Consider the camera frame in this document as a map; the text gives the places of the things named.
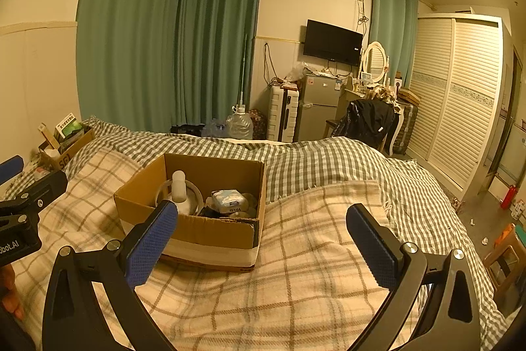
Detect wide green curtain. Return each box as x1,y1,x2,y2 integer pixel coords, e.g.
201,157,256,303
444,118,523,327
76,0,185,134

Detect brown checked suitcase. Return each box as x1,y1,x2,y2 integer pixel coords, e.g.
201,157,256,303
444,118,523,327
392,102,419,155

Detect wooden stool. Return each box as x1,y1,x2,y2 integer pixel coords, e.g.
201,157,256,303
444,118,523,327
483,238,526,300

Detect black jacket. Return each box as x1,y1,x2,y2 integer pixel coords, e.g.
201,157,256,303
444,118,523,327
345,98,395,150

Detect blue tissue pack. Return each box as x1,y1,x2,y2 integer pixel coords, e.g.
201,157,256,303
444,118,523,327
210,190,246,214

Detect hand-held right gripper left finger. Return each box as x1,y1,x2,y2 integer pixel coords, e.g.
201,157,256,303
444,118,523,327
41,200,179,351

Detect white tape roll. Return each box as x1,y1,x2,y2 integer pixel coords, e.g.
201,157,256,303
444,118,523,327
155,178,205,217

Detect flat brown box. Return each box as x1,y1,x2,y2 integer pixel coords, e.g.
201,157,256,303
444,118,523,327
396,88,422,107

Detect person's left hand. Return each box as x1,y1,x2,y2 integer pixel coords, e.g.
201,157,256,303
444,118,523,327
0,266,25,321

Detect black wall television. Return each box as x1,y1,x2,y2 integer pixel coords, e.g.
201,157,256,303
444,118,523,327
303,19,364,66

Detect light green curtain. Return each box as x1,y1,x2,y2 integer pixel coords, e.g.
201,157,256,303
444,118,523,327
369,0,420,88

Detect green and white booklet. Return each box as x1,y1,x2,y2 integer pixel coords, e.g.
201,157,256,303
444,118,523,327
54,113,85,142

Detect small open cardboard box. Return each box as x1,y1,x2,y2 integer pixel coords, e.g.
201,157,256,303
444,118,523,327
38,123,96,171

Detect hanging wall cables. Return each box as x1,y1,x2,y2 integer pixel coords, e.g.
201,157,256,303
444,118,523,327
263,42,282,84

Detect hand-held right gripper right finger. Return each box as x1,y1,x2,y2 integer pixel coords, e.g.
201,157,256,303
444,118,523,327
346,204,483,351

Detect dark patterned bag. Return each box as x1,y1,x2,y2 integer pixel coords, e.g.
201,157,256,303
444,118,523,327
249,109,270,138

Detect brown cardboard box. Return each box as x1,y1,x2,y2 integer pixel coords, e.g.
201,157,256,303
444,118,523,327
114,153,267,273

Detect large clear water jug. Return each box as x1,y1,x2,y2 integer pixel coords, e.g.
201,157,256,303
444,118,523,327
226,104,254,140

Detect white louvered wardrobe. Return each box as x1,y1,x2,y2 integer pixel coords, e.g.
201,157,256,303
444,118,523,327
405,14,514,201

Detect white suitcase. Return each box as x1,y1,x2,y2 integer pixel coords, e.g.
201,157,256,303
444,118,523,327
267,85,301,143

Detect dark green curtain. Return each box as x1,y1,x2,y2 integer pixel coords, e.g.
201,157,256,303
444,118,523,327
173,0,264,130

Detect clear plastic bag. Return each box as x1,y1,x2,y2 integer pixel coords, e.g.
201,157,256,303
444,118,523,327
285,61,313,82

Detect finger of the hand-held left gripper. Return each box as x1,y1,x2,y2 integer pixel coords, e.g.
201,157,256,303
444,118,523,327
0,155,24,187
0,169,68,220

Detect dark chair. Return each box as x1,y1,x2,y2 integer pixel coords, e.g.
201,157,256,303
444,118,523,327
325,118,348,138

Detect black bag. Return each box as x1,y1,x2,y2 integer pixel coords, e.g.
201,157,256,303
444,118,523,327
170,124,206,137

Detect white oval mirror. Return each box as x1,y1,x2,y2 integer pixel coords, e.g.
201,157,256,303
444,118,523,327
361,41,390,84

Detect red fire extinguisher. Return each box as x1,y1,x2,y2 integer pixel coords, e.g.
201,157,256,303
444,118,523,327
500,184,517,211

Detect silver fridge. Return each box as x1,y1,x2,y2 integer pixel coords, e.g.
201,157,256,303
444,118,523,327
297,72,348,142

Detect orange plastic object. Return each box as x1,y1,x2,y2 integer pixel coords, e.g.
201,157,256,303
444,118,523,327
493,223,516,249

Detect white mop pole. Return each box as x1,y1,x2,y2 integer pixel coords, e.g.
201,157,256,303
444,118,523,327
238,34,249,109

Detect white bottle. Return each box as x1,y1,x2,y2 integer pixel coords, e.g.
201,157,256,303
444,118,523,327
164,170,199,217

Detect green checkered bedsheet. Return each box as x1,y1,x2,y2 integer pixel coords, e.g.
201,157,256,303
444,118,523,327
0,116,510,351

